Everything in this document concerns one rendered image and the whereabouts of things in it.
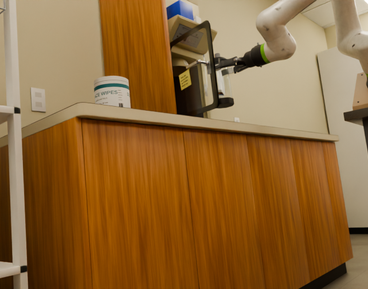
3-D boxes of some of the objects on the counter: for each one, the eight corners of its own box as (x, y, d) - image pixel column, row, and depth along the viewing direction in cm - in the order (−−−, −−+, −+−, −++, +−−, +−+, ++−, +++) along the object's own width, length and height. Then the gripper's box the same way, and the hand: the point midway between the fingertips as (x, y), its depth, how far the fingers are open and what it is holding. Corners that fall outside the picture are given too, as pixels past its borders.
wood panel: (110, 145, 200) (92, -86, 219) (114, 146, 202) (97, -83, 221) (173, 128, 167) (147, -142, 186) (178, 128, 169) (151, -139, 189)
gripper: (266, 54, 178) (227, 68, 193) (240, 44, 162) (201, 61, 177) (267, 69, 177) (229, 82, 192) (242, 61, 161) (203, 75, 176)
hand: (219, 70), depth 183 cm, fingers closed on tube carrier, 9 cm apart
